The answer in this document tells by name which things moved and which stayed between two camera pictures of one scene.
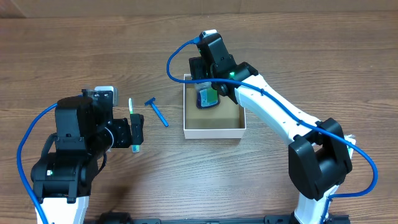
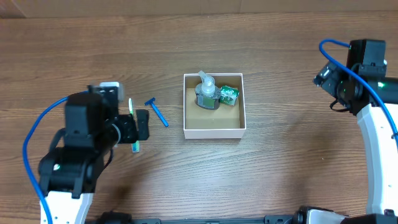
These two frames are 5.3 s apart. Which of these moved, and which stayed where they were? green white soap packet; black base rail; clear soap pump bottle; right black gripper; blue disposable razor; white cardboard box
Moved: right black gripper; green white soap packet
Stayed: clear soap pump bottle; blue disposable razor; white cardboard box; black base rail
